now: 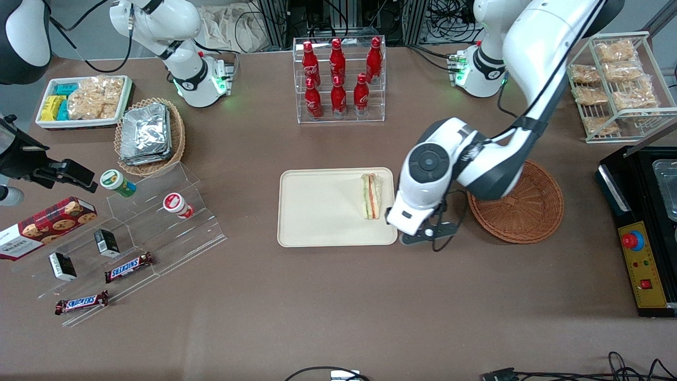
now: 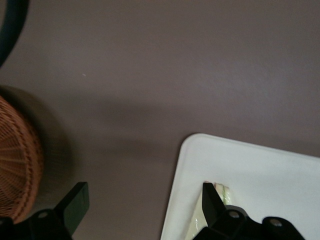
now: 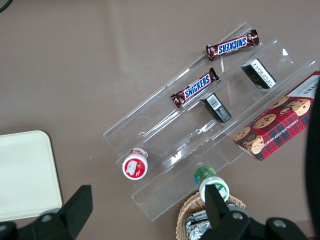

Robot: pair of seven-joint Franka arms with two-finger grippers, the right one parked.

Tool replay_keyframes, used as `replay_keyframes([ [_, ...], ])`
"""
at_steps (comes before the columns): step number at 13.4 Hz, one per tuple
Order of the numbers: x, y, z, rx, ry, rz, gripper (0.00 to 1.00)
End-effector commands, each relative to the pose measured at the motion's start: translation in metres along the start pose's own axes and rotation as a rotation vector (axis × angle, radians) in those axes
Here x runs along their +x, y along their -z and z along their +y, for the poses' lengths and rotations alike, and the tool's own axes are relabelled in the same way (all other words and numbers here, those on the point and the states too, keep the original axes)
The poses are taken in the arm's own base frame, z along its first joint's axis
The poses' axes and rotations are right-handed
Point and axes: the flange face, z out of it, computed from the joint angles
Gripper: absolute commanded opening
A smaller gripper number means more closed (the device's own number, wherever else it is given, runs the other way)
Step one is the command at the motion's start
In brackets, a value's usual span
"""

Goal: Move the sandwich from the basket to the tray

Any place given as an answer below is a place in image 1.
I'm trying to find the green lidded snack can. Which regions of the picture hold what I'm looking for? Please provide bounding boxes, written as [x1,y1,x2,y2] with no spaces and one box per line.
[100,169,137,198]

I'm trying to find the oval tan wicker basket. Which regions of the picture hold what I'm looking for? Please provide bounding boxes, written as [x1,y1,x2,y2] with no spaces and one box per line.
[114,97,186,177]

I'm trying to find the large clear bag of crackers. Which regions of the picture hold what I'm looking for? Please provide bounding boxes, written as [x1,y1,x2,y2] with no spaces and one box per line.
[67,76,125,121]

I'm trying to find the clear bag of fried snacks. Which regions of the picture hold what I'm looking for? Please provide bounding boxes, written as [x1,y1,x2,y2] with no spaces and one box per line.
[574,86,609,106]
[583,116,620,136]
[612,79,660,111]
[570,63,602,85]
[595,40,638,64]
[603,61,644,83]

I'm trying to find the clear acrylic bottle rack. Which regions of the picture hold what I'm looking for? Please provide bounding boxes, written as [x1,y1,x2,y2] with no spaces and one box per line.
[292,36,387,124]

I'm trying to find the silver foil packs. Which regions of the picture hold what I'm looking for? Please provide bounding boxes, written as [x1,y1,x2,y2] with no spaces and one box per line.
[120,103,173,166]

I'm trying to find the white wire rack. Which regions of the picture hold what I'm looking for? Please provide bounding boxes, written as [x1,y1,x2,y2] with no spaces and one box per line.
[566,32,677,144]

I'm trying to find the clear acrylic step display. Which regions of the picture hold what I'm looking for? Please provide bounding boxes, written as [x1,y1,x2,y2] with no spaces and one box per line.
[11,161,227,328]

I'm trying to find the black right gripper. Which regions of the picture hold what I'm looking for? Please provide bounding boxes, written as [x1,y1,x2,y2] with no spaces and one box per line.
[0,115,99,193]

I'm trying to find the black cables with connector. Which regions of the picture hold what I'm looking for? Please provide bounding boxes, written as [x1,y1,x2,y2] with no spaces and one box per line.
[481,351,677,381]

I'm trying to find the black background cable bundle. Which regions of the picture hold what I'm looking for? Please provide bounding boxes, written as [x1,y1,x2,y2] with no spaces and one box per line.
[420,0,485,44]

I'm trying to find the beige plastic tray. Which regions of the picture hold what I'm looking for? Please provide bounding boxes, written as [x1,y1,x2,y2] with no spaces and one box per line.
[278,167,398,248]

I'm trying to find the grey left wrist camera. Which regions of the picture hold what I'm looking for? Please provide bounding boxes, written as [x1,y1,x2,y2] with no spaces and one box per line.
[400,222,459,247]

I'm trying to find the white rectangular snack tray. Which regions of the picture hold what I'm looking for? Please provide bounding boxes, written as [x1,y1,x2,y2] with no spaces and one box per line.
[35,75,133,130]

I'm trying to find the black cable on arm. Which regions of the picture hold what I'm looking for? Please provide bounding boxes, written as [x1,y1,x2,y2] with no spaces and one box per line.
[489,0,606,144]
[49,0,134,74]

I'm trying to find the red cola bottle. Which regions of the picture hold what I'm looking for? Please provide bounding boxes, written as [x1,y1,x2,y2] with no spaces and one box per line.
[305,78,323,119]
[302,41,321,88]
[330,38,346,85]
[331,76,347,118]
[366,37,383,85]
[353,73,370,116]

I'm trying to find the small black box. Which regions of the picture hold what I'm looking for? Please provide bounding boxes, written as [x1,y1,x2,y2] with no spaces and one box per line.
[94,229,121,258]
[49,252,78,282]

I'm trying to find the beige crumpled cloth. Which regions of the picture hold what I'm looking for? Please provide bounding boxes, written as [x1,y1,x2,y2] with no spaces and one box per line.
[201,4,266,54]

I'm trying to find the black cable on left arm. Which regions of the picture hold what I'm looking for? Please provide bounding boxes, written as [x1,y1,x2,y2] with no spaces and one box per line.
[489,0,606,144]

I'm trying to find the black control box yellow panel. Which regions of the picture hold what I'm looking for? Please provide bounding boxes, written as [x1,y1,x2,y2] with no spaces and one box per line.
[596,144,677,319]

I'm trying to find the black looped table cable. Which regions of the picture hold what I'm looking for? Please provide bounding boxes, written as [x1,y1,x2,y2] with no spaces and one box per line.
[284,366,371,381]

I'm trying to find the red lidded snack can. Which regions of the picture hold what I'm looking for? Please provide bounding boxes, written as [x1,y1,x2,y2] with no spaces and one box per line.
[163,193,194,220]

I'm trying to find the brown Snickers bar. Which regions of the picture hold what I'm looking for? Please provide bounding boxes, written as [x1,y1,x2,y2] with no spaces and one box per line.
[55,291,109,316]
[105,252,154,284]

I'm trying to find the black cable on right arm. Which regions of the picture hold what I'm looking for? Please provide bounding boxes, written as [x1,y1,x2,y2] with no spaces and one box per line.
[49,0,134,74]

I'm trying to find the triangle sandwich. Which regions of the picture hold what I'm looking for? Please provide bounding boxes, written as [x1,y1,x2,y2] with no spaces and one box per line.
[361,173,383,221]

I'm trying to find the red tartan cookie box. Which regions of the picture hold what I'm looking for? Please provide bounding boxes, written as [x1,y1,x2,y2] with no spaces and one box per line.
[0,196,98,261]

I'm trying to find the round brown wicker basket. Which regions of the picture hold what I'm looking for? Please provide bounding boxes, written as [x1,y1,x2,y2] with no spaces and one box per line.
[467,160,565,244]

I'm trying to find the yellow snack pack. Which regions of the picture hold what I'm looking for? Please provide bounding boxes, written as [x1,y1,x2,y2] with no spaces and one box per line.
[41,95,65,122]

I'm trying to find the clear plastic container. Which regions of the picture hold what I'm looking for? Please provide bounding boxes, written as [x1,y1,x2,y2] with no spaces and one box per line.
[652,159,677,221]

